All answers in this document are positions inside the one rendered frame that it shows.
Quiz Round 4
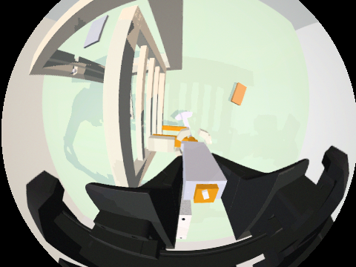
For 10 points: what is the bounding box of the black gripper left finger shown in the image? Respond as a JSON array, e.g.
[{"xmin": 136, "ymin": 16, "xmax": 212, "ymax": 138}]
[{"xmin": 85, "ymin": 155, "xmax": 184, "ymax": 249}]

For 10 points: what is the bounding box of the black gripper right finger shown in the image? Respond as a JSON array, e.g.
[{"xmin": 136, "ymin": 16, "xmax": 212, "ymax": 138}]
[{"xmin": 211, "ymin": 152, "xmax": 309, "ymax": 240}]

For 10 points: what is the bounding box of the orange rectangular block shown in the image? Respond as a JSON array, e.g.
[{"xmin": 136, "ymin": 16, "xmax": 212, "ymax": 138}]
[{"xmin": 231, "ymin": 83, "xmax": 247, "ymax": 106}]

